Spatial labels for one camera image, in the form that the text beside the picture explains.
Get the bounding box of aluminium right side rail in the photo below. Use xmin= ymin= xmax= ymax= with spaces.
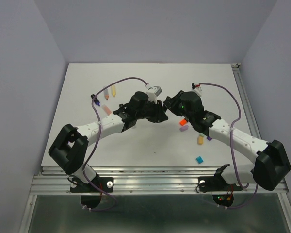
xmin=231 ymin=64 xmax=261 ymax=139

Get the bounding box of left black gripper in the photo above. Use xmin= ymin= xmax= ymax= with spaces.
xmin=136 ymin=99 xmax=168 ymax=123

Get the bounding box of lilac highlighter cap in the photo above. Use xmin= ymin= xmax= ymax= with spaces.
xmin=179 ymin=125 xmax=189 ymax=132

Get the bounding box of gold pastel highlighter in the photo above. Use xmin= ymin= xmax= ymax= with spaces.
xmin=102 ymin=104 xmax=113 ymax=115

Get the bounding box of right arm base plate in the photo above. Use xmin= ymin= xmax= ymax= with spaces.
xmin=196 ymin=176 xmax=243 ymax=193

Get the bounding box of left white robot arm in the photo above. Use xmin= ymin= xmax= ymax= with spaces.
xmin=48 ymin=91 xmax=168 ymax=191

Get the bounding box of peach pastel highlighter body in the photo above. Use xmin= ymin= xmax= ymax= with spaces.
xmin=103 ymin=86 xmax=109 ymax=100

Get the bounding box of yellow pastel highlighter body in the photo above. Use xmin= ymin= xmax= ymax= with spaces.
xmin=111 ymin=84 xmax=117 ymax=97

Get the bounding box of aluminium front rail frame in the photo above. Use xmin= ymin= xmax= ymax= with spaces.
xmin=16 ymin=166 xmax=291 ymax=233

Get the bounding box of purple black highlighter body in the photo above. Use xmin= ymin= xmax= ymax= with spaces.
xmin=91 ymin=94 xmax=100 ymax=106

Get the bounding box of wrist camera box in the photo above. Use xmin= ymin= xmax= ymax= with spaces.
xmin=191 ymin=83 xmax=202 ymax=97
xmin=145 ymin=84 xmax=162 ymax=104

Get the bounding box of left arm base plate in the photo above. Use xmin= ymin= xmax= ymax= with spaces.
xmin=67 ymin=176 xmax=114 ymax=193

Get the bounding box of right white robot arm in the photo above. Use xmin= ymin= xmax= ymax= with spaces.
xmin=163 ymin=91 xmax=291 ymax=191

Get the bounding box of gold highlighter cap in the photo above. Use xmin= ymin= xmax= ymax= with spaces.
xmin=197 ymin=136 xmax=204 ymax=145

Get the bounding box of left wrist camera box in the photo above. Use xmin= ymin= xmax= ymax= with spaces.
xmin=145 ymin=84 xmax=162 ymax=104

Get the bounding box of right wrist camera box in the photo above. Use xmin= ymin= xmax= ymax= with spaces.
xmin=191 ymin=83 xmax=202 ymax=97

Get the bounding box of orange black highlighter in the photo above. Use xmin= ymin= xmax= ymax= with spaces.
xmin=180 ymin=119 xmax=188 ymax=126

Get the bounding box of blue highlighter cap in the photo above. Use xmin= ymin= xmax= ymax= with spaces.
xmin=195 ymin=156 xmax=204 ymax=164

